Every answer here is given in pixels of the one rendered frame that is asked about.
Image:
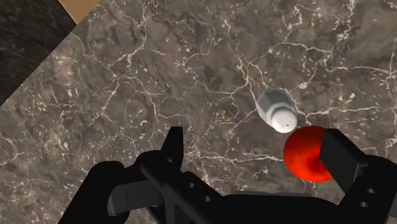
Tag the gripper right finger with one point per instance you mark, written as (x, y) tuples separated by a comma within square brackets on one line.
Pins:
[(356, 167)]

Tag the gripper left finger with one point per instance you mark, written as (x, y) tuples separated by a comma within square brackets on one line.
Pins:
[(161, 183)]

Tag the red apple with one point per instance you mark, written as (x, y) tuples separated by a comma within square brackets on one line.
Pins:
[(302, 155)]

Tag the grey and white salt shaker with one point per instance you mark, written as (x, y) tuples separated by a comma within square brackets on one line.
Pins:
[(277, 111)]

